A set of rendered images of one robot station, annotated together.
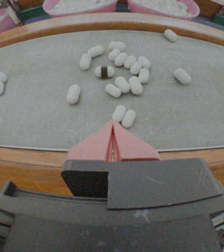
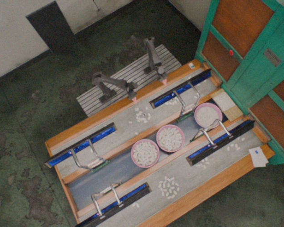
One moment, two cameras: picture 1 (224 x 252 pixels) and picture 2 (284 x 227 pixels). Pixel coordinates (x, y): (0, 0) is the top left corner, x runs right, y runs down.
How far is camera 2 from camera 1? 1.94 m
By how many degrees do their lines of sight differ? 34
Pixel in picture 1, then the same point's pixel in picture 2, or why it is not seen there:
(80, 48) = (153, 118)
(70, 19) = (161, 123)
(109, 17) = (152, 129)
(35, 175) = (143, 94)
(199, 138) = (122, 113)
